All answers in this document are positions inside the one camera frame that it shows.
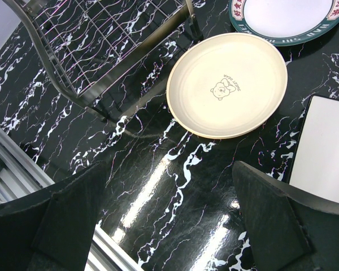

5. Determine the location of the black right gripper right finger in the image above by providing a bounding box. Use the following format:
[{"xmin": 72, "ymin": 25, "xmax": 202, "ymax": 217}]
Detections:
[{"xmin": 232, "ymin": 161, "xmax": 312, "ymax": 270}]

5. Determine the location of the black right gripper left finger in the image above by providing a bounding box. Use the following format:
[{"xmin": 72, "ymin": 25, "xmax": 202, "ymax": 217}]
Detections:
[{"xmin": 32, "ymin": 161, "xmax": 107, "ymax": 270}]

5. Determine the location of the cream square plate black rim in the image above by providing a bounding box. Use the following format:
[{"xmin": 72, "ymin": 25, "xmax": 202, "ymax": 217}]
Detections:
[{"xmin": 289, "ymin": 96, "xmax": 339, "ymax": 203}]

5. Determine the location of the white round plate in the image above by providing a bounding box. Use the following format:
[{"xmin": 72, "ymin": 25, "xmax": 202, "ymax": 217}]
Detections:
[{"xmin": 166, "ymin": 33, "xmax": 288, "ymax": 139}]

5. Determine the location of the white plate teal rim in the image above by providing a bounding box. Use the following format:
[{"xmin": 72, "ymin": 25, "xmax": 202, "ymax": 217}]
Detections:
[{"xmin": 228, "ymin": 0, "xmax": 339, "ymax": 46}]

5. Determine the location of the stainless steel dish rack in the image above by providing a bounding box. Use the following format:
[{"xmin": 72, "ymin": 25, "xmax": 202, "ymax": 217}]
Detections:
[{"xmin": 6, "ymin": 1, "xmax": 203, "ymax": 120}]

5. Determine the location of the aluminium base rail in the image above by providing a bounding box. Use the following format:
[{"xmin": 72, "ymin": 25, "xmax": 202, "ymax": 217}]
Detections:
[{"xmin": 0, "ymin": 128, "xmax": 54, "ymax": 204}]

